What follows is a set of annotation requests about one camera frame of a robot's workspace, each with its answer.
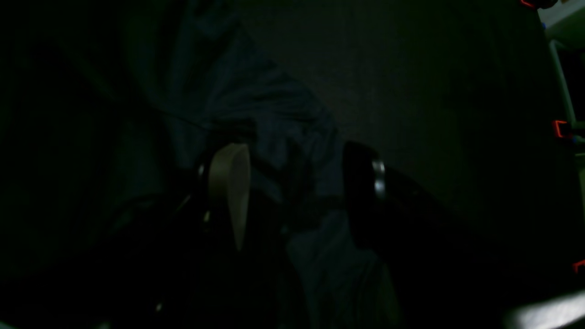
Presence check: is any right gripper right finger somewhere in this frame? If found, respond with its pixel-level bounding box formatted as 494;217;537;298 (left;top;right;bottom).
342;141;439;256

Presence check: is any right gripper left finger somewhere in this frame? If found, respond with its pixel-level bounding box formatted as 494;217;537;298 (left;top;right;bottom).
181;143;251;252

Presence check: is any red clamp right edge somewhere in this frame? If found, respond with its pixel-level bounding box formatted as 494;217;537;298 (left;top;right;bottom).
552;120;573;140

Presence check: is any dark navy t-shirt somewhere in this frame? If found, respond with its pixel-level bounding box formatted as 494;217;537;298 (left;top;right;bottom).
46;0;403;329

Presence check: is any black table cloth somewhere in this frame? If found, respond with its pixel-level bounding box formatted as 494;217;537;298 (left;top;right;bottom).
234;0;584;283

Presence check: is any red blue clamp bottom right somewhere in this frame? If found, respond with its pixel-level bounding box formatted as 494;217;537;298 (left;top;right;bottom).
572;260;585;274

